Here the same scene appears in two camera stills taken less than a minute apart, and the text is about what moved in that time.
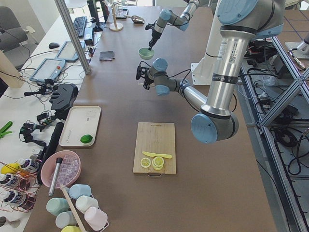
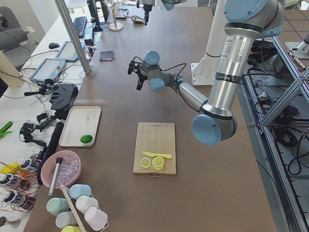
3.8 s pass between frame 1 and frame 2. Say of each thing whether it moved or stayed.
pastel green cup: stayed
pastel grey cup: stayed
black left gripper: moved
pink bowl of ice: stayed
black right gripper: moved
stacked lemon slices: stayed
